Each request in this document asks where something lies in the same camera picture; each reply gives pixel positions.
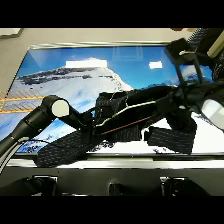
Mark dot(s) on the silver frame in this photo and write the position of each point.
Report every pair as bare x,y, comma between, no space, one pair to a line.
100,163

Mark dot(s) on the pale beige bar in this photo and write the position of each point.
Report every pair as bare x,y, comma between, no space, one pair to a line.
217,46

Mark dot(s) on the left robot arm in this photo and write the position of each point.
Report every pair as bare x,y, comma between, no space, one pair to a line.
33,123

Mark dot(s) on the grey checked garment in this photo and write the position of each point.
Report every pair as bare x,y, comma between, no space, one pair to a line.
198,35

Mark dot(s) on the brown clothes hanger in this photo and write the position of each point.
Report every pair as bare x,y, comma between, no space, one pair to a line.
133,116

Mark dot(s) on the navy pinstriped shirt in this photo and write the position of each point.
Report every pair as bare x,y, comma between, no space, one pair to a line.
63,148

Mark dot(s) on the dark patterned garment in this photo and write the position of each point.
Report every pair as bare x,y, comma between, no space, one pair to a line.
219,68

